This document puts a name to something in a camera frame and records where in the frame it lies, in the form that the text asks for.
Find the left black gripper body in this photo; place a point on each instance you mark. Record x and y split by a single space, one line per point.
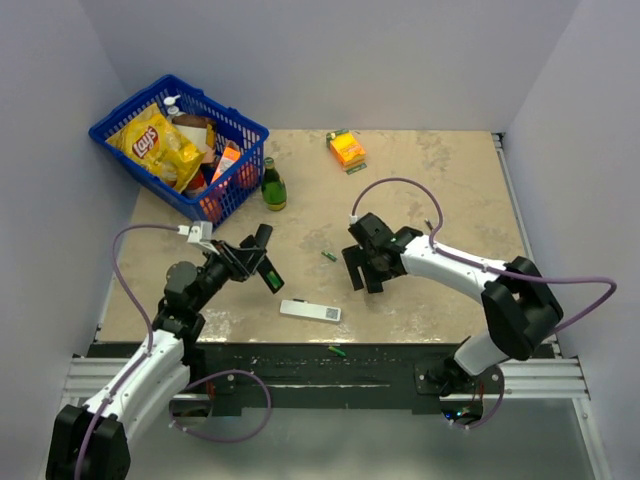
228 261

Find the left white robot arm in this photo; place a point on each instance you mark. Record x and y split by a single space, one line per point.
96 439

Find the black remote control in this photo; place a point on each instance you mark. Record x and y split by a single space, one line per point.
262 235
263 269

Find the green glass bottle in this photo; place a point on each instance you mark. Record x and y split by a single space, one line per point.
273 188

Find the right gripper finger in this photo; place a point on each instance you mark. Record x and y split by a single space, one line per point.
373 280
355 260

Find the green battery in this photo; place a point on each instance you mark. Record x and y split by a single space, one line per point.
329 255
337 351
273 279

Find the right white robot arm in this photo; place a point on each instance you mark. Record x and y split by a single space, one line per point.
520 309

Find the brown white snack package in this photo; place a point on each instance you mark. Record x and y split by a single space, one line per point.
201 131

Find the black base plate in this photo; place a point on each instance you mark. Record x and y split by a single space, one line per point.
308 376

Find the orange sponge pack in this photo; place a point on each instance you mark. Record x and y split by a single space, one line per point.
345 148

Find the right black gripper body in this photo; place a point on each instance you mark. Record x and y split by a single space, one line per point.
385 275

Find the aluminium frame rail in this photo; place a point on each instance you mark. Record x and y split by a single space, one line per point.
540 379

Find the white remote control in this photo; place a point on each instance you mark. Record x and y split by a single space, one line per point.
310 311

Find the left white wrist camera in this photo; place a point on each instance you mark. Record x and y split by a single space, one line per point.
198 234

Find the yellow Lays chips bag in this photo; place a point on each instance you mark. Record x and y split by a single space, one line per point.
156 145

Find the white pump bottle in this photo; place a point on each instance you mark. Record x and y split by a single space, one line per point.
171 106

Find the blue plastic basket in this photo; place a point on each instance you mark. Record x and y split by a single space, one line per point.
222 196

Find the orange white carton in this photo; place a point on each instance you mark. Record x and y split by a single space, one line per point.
230 155

